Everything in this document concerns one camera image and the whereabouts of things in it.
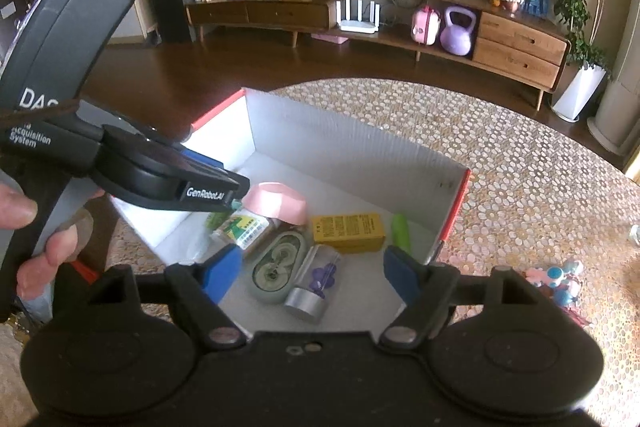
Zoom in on green marker pen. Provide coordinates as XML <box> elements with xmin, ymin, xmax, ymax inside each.
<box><xmin>390</xmin><ymin>213</ymin><xmax>411</xmax><ymax>255</ymax></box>

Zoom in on spice jar green lid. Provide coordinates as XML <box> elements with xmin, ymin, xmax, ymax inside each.
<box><xmin>210</xmin><ymin>208</ymin><xmax>274</xmax><ymax>256</ymax></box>

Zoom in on green correction tape dispenser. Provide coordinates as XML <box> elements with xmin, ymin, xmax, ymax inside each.
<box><xmin>248</xmin><ymin>230</ymin><xmax>308</xmax><ymax>303</ymax></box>

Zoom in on yellow small box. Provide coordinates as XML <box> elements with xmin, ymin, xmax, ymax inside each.
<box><xmin>311</xmin><ymin>212</ymin><xmax>386</xmax><ymax>254</ymax></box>

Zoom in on pink plastic bowl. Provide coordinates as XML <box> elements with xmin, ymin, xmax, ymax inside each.
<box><xmin>242</xmin><ymin>182</ymin><xmax>307</xmax><ymax>227</ymax></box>

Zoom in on clear vial purple flower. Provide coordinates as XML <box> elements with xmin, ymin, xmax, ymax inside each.
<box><xmin>284</xmin><ymin>244</ymin><xmax>342</xmax><ymax>323</ymax></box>

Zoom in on blue cartoon keychain figures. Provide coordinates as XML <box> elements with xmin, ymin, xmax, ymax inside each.
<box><xmin>524</xmin><ymin>259</ymin><xmax>585</xmax><ymax>308</ymax></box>

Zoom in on person's left hand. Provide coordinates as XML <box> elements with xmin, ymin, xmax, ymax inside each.
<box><xmin>1</xmin><ymin>176</ymin><xmax>104</xmax><ymax>317</ymax></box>

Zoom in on red cardboard shoe box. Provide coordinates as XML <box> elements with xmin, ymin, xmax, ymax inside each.
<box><xmin>109</xmin><ymin>86</ymin><xmax>473</xmax><ymax>341</ymax></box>

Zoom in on lace tablecloth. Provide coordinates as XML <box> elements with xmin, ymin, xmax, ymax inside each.
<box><xmin>0</xmin><ymin>77</ymin><xmax>640</xmax><ymax>427</ymax></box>

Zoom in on clear drinking glass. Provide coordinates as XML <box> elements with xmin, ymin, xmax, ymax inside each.
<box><xmin>628</xmin><ymin>225</ymin><xmax>640</xmax><ymax>246</ymax></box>

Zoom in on white wifi router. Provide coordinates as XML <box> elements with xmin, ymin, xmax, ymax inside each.
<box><xmin>335</xmin><ymin>0</ymin><xmax>381</xmax><ymax>35</ymax></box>

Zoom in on white standing air conditioner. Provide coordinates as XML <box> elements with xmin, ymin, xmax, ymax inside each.
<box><xmin>587</xmin><ymin>0</ymin><xmax>640</xmax><ymax>156</ymax></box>

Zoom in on purple kettlebell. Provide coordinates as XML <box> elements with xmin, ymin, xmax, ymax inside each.
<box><xmin>440</xmin><ymin>5</ymin><xmax>477</xmax><ymax>56</ymax></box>

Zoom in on pink toy case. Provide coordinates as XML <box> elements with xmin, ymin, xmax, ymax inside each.
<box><xmin>411</xmin><ymin>5</ymin><xmax>442</xmax><ymax>46</ymax></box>

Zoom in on wooden tv console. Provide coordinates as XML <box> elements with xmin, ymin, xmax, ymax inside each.
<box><xmin>186</xmin><ymin>0</ymin><xmax>570</xmax><ymax>95</ymax></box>

